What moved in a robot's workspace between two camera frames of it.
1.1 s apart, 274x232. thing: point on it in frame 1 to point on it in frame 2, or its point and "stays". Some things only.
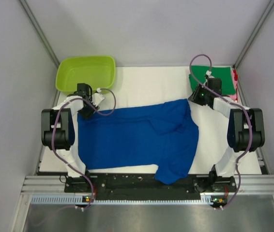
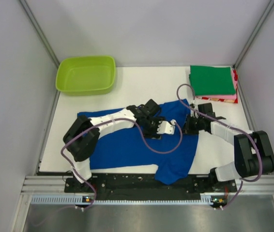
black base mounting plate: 148,186 stays
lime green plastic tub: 99,71 stays
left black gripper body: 87,111 to 151,125
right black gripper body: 200,95 to 193,125
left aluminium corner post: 33,19 stays
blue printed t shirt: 164,137 stays
